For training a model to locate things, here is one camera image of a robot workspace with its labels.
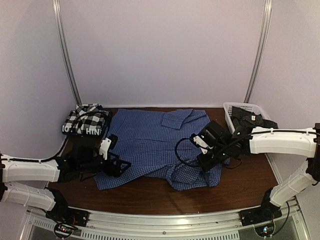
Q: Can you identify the left aluminium frame post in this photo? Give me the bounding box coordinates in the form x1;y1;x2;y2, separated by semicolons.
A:
52;0;82;104

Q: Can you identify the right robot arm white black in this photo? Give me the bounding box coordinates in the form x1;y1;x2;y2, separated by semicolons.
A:
191;121;320;221

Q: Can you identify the black camera cable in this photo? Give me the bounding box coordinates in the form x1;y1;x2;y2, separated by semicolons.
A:
174;137;243;170
0;136;70;163

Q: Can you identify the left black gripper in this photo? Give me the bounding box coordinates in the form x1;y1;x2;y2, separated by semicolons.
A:
78;151;131;178

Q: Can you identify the right circuit board with leds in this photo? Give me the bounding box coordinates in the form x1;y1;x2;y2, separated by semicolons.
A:
254;223;275;238

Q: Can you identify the black garment in basket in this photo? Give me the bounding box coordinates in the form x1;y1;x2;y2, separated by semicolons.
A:
230;106;279;129

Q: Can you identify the white plastic laundry basket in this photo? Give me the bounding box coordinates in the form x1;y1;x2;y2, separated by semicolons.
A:
223;102;270;133

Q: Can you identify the aluminium frame post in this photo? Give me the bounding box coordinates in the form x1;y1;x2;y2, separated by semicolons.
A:
52;0;82;104
244;0;273;103

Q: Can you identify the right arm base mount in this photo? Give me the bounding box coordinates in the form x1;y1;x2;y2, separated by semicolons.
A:
239;206;283;227

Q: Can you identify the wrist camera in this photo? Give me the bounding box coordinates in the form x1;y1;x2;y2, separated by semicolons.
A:
190;134;209;154
108;134;118;150

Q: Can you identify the front aluminium rail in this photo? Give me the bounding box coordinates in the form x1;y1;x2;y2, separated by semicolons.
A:
22;196;313;240

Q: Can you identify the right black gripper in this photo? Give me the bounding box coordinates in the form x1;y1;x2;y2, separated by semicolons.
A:
197;144;231;173

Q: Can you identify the right black camera cable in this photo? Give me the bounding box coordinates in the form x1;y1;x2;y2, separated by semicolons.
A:
174;137;243;170

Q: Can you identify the blue checked long sleeve shirt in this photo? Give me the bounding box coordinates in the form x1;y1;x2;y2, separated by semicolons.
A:
94;109;222;191

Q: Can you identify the right aluminium frame post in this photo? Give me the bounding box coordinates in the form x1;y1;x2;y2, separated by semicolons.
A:
244;0;273;103

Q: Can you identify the black white plaid shirt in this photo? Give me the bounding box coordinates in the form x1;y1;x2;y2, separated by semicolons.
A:
62;103;105;129

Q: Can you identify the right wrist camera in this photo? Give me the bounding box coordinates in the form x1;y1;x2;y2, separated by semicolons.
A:
190;134;209;154

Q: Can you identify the left circuit board with leds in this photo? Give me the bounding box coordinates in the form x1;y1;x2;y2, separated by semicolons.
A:
53;223;75;239

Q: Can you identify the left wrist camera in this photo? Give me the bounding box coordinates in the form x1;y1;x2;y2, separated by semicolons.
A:
108;134;118;150

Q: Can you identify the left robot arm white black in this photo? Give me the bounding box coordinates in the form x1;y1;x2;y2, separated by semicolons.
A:
0;141;132;222

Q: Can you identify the circuit board with leds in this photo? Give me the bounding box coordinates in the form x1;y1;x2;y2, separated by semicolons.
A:
53;223;75;239
254;223;275;238

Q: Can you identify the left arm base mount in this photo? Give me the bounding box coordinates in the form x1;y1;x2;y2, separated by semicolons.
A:
45;206;90;227

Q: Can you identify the left black camera cable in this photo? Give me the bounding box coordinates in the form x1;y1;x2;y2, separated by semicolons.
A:
0;136;70;163

